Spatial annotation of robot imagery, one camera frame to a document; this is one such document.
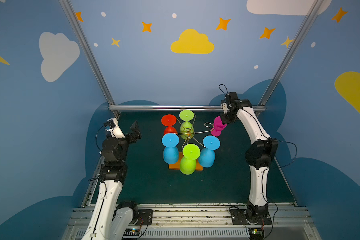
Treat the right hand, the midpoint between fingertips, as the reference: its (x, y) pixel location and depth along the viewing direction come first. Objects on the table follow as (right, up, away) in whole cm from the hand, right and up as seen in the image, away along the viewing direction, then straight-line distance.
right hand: (227, 118), depth 95 cm
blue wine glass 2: (-18, -19, -26) cm, 36 cm away
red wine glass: (-36, -2, -23) cm, 43 cm away
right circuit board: (+7, -59, -21) cm, 63 cm away
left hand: (-56, -4, -25) cm, 61 cm away
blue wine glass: (-35, -18, -25) cm, 46 cm away
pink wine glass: (-7, -5, -2) cm, 9 cm away
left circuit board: (-55, -58, -22) cm, 83 cm away
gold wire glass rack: (-26, -8, -25) cm, 37 cm away
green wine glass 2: (-26, -16, -33) cm, 45 cm away
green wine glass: (-27, -6, -24) cm, 37 cm away
